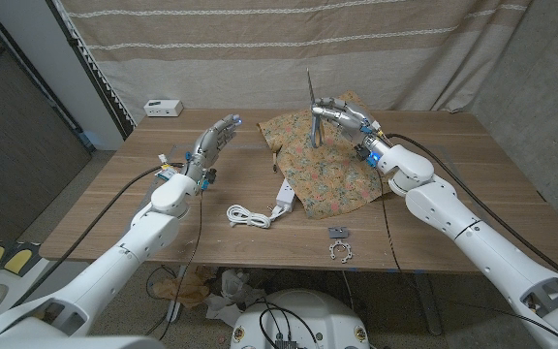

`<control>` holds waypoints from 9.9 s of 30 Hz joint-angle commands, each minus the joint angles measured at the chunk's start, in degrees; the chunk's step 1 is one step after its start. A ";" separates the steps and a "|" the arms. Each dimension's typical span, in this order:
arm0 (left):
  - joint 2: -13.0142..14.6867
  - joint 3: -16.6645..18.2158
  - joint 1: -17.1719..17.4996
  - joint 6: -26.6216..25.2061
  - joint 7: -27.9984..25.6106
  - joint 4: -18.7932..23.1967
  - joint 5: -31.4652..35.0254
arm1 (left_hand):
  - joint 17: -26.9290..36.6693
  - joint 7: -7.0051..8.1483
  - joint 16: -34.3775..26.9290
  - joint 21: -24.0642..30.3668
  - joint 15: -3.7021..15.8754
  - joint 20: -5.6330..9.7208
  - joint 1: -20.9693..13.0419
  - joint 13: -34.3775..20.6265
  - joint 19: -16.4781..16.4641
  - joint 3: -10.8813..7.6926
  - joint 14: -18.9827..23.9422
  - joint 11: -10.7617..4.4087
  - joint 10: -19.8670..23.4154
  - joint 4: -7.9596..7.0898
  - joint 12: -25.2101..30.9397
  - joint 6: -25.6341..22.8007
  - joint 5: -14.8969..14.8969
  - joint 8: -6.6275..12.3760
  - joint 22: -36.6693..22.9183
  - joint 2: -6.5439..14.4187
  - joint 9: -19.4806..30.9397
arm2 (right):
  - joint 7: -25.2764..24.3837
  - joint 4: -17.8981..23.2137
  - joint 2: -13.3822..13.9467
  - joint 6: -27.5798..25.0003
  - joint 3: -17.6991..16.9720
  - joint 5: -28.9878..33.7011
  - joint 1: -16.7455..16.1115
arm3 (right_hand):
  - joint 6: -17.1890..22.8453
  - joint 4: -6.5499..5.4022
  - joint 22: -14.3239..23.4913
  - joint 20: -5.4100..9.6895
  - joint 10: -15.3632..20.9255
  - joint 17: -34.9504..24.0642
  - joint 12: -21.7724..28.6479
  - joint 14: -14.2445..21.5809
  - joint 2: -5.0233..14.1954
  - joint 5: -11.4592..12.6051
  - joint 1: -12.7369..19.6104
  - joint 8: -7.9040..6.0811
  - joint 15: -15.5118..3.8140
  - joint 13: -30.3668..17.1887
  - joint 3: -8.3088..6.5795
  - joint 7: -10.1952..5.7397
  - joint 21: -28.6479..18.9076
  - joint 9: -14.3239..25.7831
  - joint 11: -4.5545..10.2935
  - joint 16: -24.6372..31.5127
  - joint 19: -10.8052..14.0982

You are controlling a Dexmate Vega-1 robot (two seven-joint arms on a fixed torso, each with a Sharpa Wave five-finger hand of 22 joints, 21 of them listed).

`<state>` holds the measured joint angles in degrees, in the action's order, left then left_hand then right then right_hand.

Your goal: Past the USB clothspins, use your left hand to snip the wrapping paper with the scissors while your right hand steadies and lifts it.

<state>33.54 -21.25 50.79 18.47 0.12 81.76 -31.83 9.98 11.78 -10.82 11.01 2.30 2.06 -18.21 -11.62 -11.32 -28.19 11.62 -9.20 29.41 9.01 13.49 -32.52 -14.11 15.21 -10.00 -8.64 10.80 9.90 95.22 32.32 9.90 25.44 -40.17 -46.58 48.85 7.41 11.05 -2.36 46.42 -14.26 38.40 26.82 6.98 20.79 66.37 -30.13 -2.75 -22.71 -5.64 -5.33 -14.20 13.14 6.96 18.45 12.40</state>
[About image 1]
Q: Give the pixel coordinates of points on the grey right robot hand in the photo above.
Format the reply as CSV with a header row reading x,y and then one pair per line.
x,y
351,118

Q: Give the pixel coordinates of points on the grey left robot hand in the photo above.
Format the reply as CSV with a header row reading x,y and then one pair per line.
x,y
206,148

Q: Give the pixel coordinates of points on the grey yellow scissors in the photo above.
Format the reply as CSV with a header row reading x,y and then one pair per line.
x,y
315,133

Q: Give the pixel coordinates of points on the floral patterned cloth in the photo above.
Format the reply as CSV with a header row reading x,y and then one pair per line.
x,y
327,179

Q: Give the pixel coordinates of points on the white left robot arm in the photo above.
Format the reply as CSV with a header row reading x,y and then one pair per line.
x,y
114,271

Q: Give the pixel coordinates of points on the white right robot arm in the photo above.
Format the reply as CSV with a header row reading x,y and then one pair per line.
x,y
482,247

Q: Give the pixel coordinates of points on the crumpled white paper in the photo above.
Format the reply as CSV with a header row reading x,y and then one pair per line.
x,y
235,288

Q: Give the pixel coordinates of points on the crumpled brown paper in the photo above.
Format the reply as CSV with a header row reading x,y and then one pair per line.
x,y
182,291

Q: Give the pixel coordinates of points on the white outlet box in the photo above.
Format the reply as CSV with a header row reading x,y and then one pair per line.
x,y
163,108

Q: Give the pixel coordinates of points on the small wooden clothespin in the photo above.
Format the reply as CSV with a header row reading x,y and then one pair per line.
x,y
274,160

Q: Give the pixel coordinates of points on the white power strip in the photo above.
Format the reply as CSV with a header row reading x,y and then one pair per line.
x,y
285,195

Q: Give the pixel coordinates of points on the beige striped curtain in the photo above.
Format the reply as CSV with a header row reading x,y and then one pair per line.
x,y
259,72

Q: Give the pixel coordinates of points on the grey metal plate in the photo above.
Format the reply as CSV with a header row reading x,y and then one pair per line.
x,y
338,232

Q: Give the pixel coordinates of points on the white table leg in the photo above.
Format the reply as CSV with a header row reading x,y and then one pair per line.
x,y
175,310

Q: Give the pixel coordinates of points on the grey fabric curtain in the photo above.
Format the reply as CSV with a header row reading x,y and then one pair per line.
x,y
540,97

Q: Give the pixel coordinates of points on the dark grey door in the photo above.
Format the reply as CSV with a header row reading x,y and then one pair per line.
x,y
12,145

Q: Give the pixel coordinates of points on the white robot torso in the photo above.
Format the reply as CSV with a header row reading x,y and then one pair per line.
x,y
308,315

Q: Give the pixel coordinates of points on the white floor platform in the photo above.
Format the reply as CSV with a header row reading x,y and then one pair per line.
x,y
32,286

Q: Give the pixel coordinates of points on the black frame with zigzag trim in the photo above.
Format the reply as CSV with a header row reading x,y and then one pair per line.
x,y
90,72

